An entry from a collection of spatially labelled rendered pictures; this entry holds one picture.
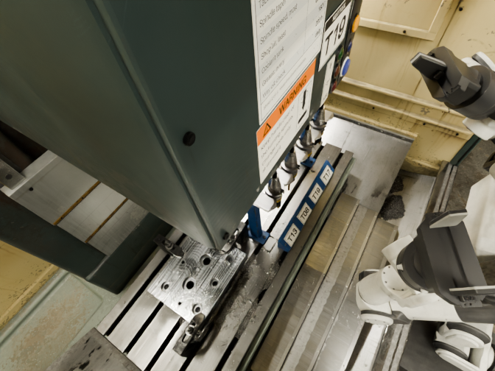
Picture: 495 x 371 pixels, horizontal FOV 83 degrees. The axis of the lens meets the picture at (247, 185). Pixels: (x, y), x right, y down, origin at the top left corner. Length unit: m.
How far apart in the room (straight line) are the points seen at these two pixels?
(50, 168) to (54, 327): 0.98
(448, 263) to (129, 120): 0.43
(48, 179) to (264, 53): 0.79
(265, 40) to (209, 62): 0.08
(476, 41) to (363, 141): 0.60
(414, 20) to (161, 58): 1.20
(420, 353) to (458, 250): 1.51
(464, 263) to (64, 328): 1.60
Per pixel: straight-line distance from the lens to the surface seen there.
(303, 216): 1.17
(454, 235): 0.48
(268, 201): 0.87
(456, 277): 0.48
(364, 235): 1.42
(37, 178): 0.95
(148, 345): 1.16
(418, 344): 1.97
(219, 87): 0.23
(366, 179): 1.55
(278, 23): 0.29
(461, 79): 0.64
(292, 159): 0.90
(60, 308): 1.75
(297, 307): 1.24
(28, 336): 1.81
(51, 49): 0.22
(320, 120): 1.05
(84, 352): 1.54
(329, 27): 0.44
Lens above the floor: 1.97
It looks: 56 degrees down
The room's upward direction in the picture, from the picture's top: 9 degrees counter-clockwise
